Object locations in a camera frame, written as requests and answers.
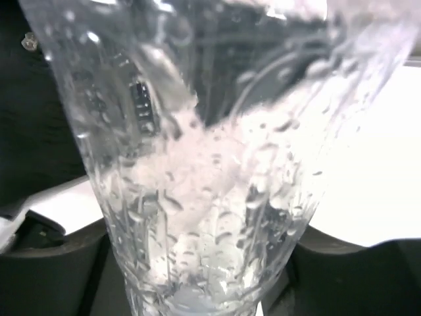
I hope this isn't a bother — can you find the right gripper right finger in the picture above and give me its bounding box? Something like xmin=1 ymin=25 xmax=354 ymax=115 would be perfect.
xmin=262 ymin=227 xmax=420 ymax=315

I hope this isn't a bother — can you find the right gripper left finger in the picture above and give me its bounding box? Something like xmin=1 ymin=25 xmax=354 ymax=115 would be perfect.
xmin=1 ymin=212 xmax=131 ymax=315

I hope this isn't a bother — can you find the clear unlabelled plastic bottle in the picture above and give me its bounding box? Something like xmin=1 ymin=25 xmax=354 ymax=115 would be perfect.
xmin=20 ymin=1 xmax=420 ymax=315

